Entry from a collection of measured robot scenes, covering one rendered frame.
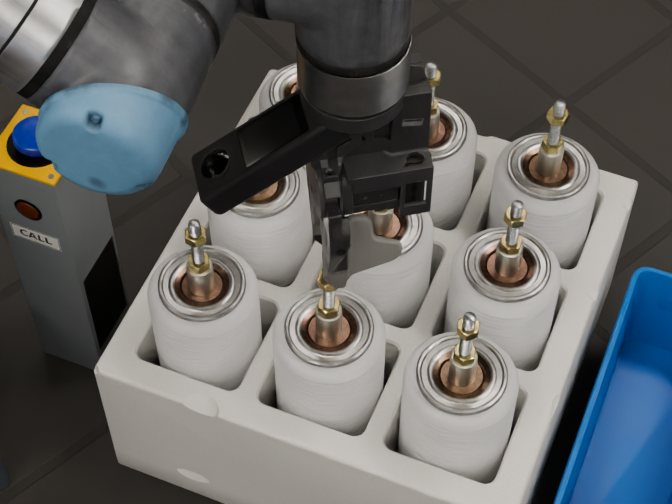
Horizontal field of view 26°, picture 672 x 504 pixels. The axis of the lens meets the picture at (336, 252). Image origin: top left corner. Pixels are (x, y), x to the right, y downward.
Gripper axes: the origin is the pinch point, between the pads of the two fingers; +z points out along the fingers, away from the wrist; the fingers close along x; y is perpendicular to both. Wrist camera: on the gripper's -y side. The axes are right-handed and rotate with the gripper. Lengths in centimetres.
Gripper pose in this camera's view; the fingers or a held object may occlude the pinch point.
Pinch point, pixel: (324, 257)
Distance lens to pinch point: 113.3
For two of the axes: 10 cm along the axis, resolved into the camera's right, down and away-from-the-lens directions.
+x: -2.0, -8.0, 5.7
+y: 9.8, -1.6, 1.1
